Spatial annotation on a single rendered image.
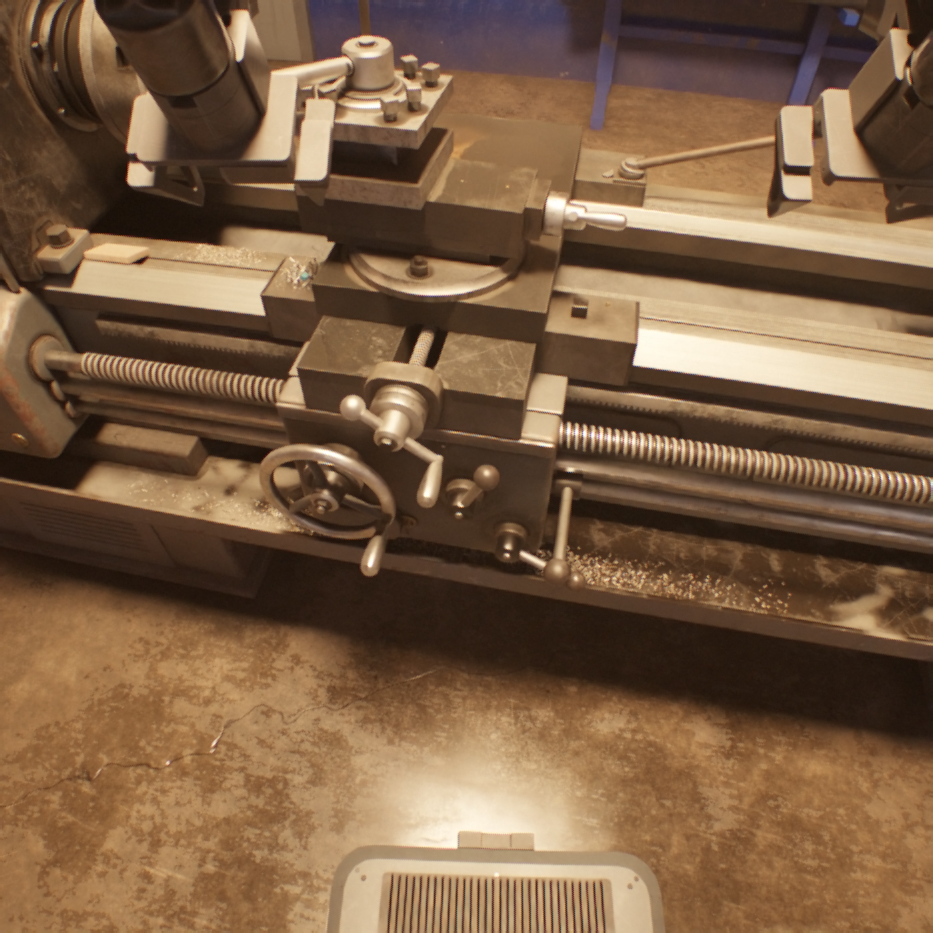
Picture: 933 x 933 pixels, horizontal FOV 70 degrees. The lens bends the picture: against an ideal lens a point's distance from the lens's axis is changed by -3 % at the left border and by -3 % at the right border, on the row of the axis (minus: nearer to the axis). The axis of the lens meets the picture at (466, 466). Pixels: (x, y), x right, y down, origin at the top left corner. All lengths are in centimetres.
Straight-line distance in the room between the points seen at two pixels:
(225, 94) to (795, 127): 37
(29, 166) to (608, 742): 149
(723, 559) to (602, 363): 52
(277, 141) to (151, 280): 75
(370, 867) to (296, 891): 31
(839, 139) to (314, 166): 35
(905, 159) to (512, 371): 53
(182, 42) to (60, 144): 91
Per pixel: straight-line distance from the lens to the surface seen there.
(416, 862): 124
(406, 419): 83
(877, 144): 53
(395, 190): 90
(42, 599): 198
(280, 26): 457
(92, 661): 183
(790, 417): 110
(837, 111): 55
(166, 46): 43
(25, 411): 135
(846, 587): 142
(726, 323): 111
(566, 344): 98
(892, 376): 112
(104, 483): 155
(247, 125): 50
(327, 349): 95
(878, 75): 53
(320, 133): 52
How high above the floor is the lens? 148
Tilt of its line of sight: 50 degrees down
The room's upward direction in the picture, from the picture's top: straight up
